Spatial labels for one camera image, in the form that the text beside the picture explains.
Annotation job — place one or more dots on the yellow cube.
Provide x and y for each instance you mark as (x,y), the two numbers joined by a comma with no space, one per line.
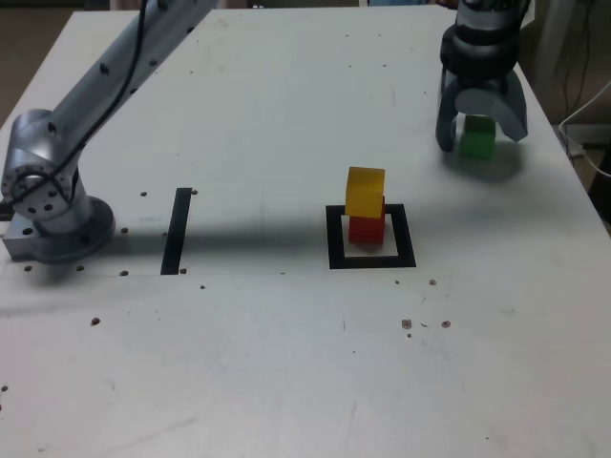
(363,195)

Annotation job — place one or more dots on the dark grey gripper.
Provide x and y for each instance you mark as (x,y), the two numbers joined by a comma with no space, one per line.
(482,83)

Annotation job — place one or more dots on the black tape strip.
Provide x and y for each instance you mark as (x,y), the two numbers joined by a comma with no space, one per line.
(175,229)

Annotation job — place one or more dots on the green cube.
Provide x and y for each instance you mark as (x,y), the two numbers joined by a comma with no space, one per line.
(477,143)

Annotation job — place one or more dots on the red cube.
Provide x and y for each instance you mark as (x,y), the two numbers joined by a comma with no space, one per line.
(365,231)

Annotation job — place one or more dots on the black tape square outline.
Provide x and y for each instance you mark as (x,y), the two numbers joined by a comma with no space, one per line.
(367,262)

